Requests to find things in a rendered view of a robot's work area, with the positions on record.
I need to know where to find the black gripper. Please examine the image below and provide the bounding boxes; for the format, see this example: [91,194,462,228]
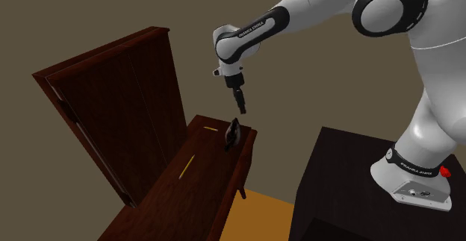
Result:
[223,73,248,116]

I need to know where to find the black curved object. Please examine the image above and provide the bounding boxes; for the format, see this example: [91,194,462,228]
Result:
[223,117,241,152]

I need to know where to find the long yellow pencil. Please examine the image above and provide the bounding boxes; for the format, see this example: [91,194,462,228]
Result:
[178,154,196,180]

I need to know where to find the dark brown wooden table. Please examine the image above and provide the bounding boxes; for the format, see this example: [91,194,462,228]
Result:
[96,114,258,241]

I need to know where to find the dark brown wooden cabinet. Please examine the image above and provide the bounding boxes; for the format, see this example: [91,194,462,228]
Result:
[31,26,189,208]

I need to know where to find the black robot stand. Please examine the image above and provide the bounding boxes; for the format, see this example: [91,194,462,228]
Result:
[288,126,466,241]

